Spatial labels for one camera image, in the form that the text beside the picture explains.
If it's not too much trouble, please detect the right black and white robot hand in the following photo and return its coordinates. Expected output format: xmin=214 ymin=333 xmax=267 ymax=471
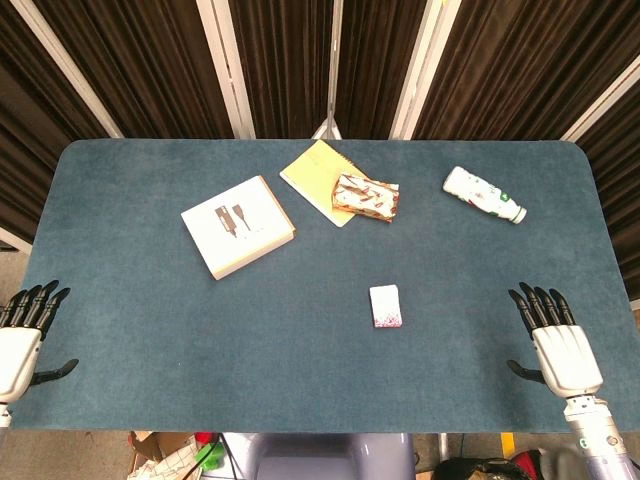
xmin=507 ymin=282 xmax=604 ymax=400

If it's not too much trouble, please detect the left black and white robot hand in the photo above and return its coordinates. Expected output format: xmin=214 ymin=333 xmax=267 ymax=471
xmin=0 ymin=279 xmax=80 ymax=404

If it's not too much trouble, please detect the black and red bag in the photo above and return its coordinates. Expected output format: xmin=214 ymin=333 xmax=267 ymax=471
xmin=432 ymin=449 xmax=544 ymax=480

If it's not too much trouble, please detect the dark brown curtain panel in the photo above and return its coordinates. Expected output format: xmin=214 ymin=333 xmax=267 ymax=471
xmin=574 ymin=107 xmax=640 ymax=301
xmin=412 ymin=0 xmax=640 ymax=141
xmin=337 ymin=0 xmax=430 ymax=140
xmin=227 ymin=0 xmax=335 ymax=140
xmin=0 ymin=0 xmax=109 ymax=241
xmin=32 ymin=0 xmax=236 ymax=140

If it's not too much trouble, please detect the cardboard box with papers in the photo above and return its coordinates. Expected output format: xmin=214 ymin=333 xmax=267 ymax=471
xmin=127 ymin=430 xmax=204 ymax=480

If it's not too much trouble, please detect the white plastic drink bottle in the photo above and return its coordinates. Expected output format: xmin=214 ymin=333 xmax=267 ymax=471
xmin=442 ymin=165 xmax=528 ymax=225

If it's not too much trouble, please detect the green plastic object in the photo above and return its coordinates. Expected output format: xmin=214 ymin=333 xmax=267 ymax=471
xmin=194 ymin=442 xmax=225 ymax=471

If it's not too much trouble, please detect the white flat cardboard box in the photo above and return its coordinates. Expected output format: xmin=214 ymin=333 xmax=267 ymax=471
xmin=180 ymin=175 xmax=297 ymax=281

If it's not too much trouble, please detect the red patterned snack packet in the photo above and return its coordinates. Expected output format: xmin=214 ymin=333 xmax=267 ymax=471
xmin=331 ymin=173 xmax=401 ymax=221

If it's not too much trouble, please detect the blue felt table mat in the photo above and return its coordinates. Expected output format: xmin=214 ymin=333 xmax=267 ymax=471
xmin=9 ymin=138 xmax=632 ymax=434

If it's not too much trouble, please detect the grey robot torso base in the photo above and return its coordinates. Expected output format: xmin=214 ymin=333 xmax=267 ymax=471
xmin=222 ymin=432 xmax=416 ymax=480

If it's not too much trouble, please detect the yellow paper notepad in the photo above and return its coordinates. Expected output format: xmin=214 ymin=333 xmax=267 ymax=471
xmin=279 ymin=139 xmax=371 ymax=229

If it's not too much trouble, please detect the white partition frame post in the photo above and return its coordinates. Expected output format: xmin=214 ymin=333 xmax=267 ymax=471
xmin=309 ymin=0 xmax=346 ymax=140
xmin=389 ymin=0 xmax=462 ymax=141
xmin=559 ymin=64 xmax=640 ymax=144
xmin=196 ymin=0 xmax=257 ymax=140
xmin=9 ymin=0 xmax=124 ymax=139

